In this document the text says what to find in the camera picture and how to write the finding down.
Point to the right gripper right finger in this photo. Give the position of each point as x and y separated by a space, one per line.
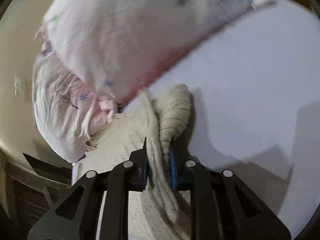
222 205

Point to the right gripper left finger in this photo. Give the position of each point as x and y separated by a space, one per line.
97 204

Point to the beige knitted garment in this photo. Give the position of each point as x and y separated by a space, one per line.
158 212

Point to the dark bedside furniture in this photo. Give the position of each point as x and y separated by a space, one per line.
30 191

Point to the pink patterned pillow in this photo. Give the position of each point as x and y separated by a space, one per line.
97 54

